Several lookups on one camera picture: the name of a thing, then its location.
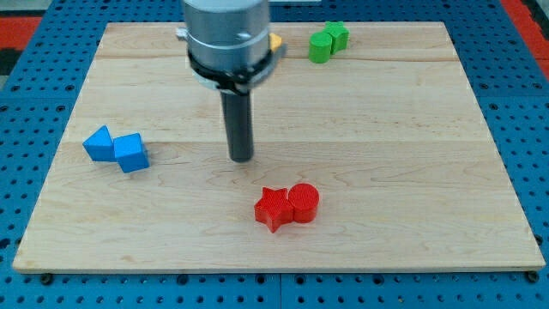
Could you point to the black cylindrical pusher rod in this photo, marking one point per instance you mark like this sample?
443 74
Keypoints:
238 123

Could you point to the blue cube block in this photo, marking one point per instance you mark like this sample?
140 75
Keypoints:
130 153

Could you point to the blue triangle block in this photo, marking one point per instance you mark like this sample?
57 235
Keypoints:
99 146

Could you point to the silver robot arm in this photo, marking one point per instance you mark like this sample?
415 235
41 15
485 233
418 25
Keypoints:
231 50

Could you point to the yellow block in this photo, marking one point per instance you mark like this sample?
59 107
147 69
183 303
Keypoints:
275 42

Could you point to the green cylinder block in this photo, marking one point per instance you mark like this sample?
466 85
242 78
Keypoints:
320 48

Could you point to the red star block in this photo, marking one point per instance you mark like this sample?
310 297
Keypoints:
273 208

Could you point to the red cylinder block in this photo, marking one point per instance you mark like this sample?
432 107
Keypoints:
305 199

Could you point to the green star block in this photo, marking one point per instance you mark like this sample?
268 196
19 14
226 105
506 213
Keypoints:
339 34

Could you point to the wooden board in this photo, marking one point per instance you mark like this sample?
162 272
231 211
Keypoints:
389 132

